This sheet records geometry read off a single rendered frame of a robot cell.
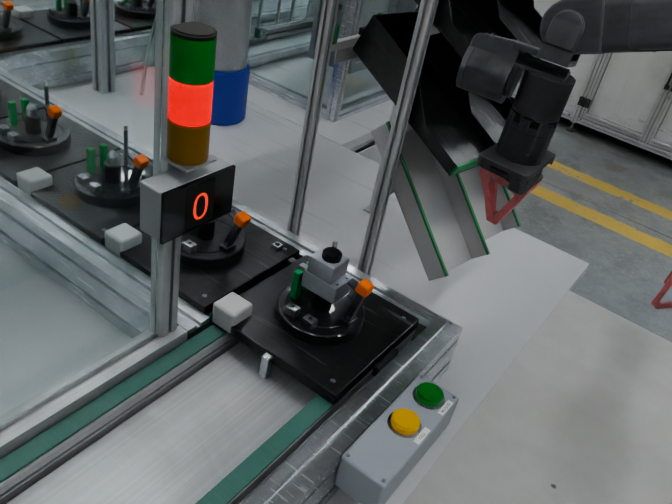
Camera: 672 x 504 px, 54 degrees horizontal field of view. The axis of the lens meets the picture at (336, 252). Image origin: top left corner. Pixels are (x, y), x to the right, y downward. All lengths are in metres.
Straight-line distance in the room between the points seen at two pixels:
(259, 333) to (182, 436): 0.19
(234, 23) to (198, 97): 1.03
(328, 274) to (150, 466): 0.36
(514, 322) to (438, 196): 0.31
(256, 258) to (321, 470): 0.44
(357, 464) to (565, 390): 0.51
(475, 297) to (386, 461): 0.58
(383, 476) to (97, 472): 0.36
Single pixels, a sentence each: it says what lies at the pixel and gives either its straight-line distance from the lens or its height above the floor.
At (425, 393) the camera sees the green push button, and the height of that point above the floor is 0.97.
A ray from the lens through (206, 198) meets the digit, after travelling 0.85.
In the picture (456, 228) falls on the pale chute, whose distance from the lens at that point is 1.25.
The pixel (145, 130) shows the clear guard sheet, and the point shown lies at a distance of 0.81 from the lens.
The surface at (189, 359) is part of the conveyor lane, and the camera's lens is 1.00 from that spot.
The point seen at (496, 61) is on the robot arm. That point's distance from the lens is 0.81.
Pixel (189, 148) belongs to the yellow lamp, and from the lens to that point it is 0.80.
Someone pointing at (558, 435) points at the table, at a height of 0.86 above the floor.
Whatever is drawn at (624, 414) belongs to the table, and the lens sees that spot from 1.29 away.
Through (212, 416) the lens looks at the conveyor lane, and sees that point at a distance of 0.96.
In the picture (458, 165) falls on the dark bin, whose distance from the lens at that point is 1.10.
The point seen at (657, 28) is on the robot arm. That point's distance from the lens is 0.79.
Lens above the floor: 1.64
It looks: 34 degrees down
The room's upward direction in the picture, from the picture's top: 12 degrees clockwise
